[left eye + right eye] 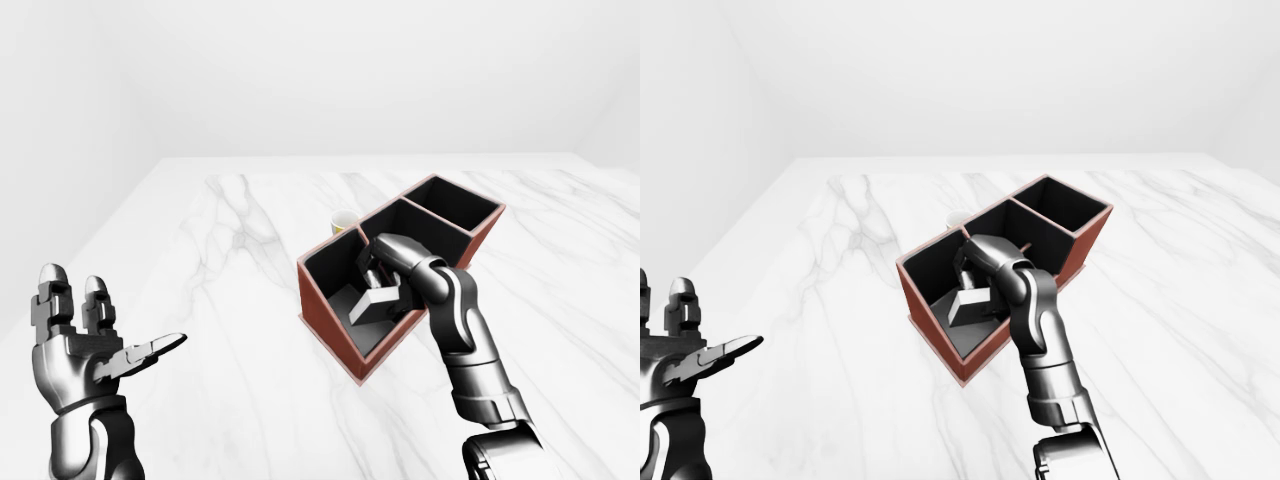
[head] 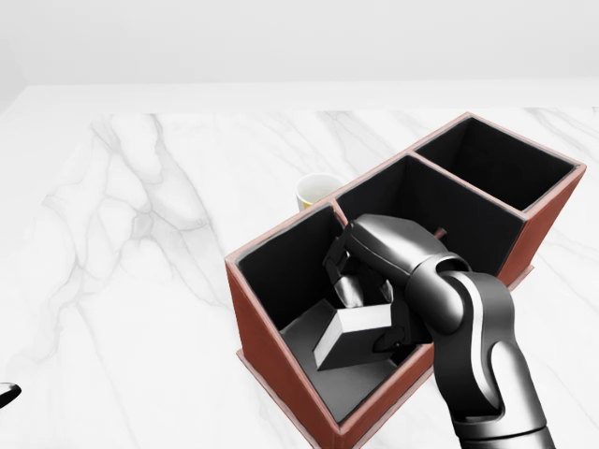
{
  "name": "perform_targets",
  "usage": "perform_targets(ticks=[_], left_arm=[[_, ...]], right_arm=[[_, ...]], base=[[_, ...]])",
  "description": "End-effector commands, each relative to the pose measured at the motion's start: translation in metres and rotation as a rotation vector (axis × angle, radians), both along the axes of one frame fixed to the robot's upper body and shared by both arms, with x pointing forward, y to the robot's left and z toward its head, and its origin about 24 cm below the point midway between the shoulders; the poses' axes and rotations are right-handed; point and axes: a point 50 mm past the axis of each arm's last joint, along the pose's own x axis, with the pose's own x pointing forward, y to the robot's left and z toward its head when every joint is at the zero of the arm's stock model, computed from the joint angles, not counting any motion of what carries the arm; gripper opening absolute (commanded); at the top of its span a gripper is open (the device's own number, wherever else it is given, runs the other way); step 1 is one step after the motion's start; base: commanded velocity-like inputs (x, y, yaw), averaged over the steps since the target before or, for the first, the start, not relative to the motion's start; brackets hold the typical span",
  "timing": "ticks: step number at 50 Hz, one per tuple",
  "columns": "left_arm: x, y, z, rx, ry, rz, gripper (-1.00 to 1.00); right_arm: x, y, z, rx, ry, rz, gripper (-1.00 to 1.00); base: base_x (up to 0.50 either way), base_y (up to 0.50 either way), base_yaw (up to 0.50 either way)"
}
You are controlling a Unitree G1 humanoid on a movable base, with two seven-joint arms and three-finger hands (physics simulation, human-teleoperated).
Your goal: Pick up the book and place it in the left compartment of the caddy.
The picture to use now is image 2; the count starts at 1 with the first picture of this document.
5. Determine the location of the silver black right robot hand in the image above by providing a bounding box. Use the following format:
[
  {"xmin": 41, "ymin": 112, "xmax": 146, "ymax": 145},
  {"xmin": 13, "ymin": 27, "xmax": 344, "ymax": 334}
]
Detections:
[{"xmin": 321, "ymin": 213, "xmax": 472, "ymax": 355}]

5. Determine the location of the black book with white pages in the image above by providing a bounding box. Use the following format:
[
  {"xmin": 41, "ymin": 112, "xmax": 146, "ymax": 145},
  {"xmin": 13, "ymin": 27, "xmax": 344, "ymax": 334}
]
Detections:
[{"xmin": 312, "ymin": 302, "xmax": 400, "ymax": 373}]

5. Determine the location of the red-brown desk caddy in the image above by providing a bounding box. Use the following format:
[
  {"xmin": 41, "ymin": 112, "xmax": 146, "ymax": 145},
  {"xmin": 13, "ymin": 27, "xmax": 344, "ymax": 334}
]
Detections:
[{"xmin": 224, "ymin": 110, "xmax": 589, "ymax": 449}]

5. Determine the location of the white mug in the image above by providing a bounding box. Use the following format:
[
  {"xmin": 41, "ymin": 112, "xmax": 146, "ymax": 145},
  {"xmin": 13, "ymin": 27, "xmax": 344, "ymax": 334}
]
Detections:
[{"xmin": 295, "ymin": 172, "xmax": 345, "ymax": 214}]

